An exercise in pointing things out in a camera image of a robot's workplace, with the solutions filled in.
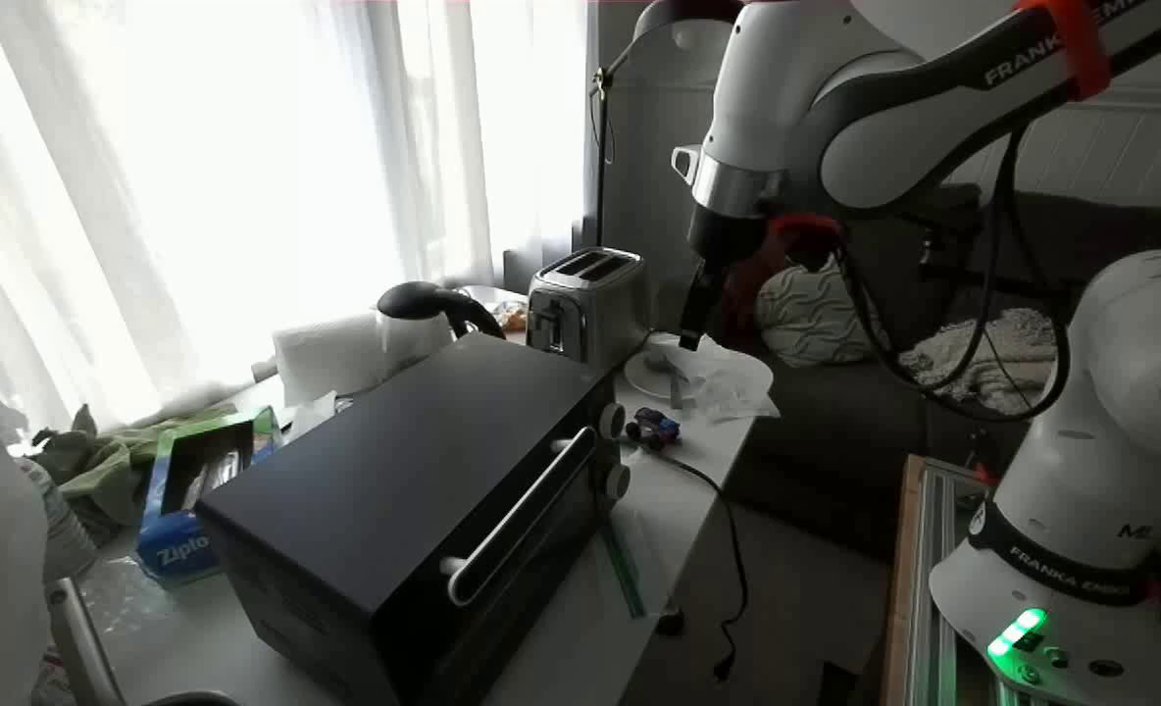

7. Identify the orange cable strap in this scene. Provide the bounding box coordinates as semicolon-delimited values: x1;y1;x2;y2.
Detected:
1016;0;1118;106

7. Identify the white sheer curtain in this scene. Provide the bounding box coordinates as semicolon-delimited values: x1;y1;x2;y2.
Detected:
0;0;596;437

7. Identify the blue Ziploc box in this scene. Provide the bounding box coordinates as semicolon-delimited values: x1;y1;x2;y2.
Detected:
133;408;287;590

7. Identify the silver two-slot toaster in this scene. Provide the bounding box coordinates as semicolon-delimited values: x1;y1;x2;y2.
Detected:
527;244;651;376

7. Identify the red cushion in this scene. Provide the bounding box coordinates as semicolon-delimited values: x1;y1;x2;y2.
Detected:
712;212;851;355

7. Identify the white patterned pillow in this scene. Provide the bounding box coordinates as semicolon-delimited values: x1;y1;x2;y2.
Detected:
749;253;886;372

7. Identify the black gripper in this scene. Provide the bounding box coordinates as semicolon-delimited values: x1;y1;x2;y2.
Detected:
673;203;778;355

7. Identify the wooden frame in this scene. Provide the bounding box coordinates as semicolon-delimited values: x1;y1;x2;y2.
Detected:
877;453;1002;706

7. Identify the long green strip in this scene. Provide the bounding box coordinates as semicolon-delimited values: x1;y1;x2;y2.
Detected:
596;509;651;623

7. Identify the white kettle with black lid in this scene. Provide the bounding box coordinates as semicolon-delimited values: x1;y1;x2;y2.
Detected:
372;280;508;372

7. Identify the white crumpled cloth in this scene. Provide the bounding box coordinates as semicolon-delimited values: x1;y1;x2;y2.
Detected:
621;330;780;427

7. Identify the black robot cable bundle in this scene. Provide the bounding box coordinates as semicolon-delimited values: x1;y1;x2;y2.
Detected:
847;109;1073;427

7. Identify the black oven power cable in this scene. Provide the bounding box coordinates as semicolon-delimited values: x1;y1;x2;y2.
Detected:
615;437;757;684

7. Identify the dark grey sofa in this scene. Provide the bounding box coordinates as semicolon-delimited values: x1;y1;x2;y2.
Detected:
656;182;1161;570

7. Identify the white foam block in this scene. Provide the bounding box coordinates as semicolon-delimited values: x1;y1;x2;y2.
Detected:
272;312;397;408

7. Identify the beige blanket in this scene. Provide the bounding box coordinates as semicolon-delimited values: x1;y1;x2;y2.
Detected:
895;305;1067;425

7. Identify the black toaster oven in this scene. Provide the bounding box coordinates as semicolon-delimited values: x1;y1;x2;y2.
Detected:
192;330;634;706

